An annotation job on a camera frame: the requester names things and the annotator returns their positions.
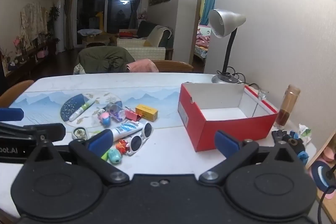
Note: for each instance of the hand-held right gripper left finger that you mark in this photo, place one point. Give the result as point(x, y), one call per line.
point(101, 142)

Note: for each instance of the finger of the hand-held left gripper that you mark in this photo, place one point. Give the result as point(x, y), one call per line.
point(10, 114)
point(39, 130)

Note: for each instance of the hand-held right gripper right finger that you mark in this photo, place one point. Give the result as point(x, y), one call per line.
point(225, 144)

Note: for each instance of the red cardboard box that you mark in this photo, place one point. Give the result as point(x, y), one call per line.
point(225, 132)

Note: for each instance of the green pen with teal sharpener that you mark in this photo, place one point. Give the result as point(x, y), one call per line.
point(114, 156)

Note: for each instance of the small orange toy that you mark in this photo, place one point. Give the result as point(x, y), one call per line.
point(122, 145)

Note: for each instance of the pink blue pig toy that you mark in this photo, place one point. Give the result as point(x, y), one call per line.
point(105, 119)

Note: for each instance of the round silver tin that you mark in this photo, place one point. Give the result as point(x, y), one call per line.
point(79, 133)

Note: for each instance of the white blue toothpaste tube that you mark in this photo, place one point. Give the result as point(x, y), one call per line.
point(123, 130)

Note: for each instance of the clear jar with silver lid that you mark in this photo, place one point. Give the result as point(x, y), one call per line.
point(115, 109)

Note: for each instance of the pink binder clip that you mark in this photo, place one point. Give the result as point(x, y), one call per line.
point(132, 114)

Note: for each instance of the small yellow box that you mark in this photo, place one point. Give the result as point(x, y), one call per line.
point(147, 111)

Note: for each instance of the wooden chair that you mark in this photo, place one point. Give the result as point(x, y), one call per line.
point(173, 66)
point(15, 92)

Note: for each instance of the white sunglasses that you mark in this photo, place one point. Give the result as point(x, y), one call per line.
point(136, 144)

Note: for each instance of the green white marker pen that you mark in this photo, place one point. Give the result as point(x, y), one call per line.
point(81, 110)

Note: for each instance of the black fingerless glove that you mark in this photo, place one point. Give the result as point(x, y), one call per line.
point(279, 136)

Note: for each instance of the small clear drinking glass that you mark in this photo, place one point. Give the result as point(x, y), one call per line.
point(261, 95)

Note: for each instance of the low wooden cabinet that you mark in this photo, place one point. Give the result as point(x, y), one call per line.
point(29, 56)

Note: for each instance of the glass bottle with brown liquid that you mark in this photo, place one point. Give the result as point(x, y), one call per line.
point(287, 108)

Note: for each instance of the black toy with blue parts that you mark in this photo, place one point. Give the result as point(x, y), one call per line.
point(298, 146)

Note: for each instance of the crumpled paper wrapper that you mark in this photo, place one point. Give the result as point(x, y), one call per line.
point(304, 132)

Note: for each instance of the pink cloth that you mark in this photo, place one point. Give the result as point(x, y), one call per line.
point(141, 66)

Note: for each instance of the floral hanging garment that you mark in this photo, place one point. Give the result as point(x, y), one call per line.
point(32, 20)

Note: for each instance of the blue round object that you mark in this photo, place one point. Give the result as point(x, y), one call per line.
point(319, 173)

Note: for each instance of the cream green sofa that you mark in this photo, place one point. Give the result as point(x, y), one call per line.
point(141, 52)

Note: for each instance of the white standing air conditioner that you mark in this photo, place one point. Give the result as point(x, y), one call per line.
point(59, 24)

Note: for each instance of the wooden coffee table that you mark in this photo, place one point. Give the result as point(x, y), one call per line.
point(94, 39)

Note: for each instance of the bed with pink bedding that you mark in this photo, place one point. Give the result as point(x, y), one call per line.
point(202, 43)

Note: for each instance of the pink object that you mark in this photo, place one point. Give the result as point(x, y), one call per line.
point(330, 153)

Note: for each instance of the green house plant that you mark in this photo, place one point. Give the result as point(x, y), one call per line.
point(53, 16)

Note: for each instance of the brown curtain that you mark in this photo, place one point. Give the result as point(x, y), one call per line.
point(69, 14)
point(137, 1)

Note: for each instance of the yellow giraffe toy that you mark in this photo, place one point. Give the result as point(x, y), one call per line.
point(101, 23)

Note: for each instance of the cream throw blanket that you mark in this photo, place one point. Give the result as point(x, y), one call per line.
point(156, 35)

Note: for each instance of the silver desk lamp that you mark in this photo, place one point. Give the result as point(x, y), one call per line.
point(231, 20)

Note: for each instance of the glass balcony door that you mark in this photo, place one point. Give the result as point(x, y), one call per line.
point(105, 3)

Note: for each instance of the blue curtain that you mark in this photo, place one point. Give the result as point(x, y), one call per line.
point(208, 2)

